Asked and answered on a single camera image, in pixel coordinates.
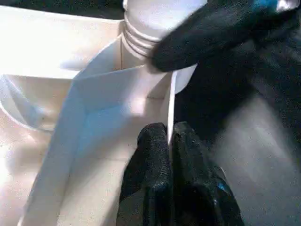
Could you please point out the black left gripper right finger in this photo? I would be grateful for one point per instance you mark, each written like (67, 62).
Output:
(197, 188)

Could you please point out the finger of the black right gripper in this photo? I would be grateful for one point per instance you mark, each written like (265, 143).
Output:
(207, 35)

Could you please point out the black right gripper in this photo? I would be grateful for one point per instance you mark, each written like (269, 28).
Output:
(282, 14)

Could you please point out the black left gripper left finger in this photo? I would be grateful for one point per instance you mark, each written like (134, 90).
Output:
(148, 188)

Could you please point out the white plastic table leg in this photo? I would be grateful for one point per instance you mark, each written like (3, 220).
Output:
(150, 23)

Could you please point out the black plastic mat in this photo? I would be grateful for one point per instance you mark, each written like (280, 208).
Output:
(254, 155)

